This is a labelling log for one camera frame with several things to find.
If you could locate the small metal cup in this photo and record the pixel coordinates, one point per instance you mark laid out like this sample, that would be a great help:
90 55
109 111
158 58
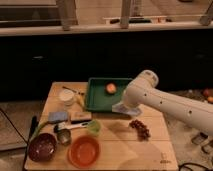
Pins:
64 137

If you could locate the orange round fruit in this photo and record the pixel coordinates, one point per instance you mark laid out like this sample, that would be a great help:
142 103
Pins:
111 88

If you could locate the light blue towel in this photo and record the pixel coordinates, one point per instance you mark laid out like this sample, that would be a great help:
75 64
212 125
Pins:
121 108

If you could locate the orange plastic bowl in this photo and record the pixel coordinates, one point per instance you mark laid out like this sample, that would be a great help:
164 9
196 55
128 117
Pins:
83 152

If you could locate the dark maroon bowl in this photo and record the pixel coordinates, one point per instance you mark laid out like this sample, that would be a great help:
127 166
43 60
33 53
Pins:
42 148

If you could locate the green plastic tray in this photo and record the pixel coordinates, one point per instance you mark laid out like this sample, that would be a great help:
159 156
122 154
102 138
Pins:
97 99

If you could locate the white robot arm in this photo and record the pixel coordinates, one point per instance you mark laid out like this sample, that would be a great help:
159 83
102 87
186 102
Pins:
142 90

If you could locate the thin dark stick utensil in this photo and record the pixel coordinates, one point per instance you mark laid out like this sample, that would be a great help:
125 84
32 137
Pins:
73 90

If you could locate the white round container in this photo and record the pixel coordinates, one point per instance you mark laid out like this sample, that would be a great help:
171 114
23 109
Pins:
67 97

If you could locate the wooden window frame rail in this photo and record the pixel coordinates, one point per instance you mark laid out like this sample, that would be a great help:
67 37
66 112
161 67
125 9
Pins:
50 17

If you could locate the green head spatula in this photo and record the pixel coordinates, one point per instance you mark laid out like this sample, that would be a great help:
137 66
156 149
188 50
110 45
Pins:
92 126

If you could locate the yellow green utensil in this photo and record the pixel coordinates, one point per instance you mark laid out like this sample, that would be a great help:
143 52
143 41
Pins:
81 102

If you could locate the wooden block brush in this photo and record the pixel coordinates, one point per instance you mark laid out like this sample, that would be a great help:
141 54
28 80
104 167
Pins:
81 117

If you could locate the bunch of dark grapes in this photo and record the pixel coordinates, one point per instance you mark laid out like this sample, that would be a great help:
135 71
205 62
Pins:
141 128

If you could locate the blue sponge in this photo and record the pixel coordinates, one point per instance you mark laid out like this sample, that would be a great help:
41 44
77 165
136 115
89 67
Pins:
59 116

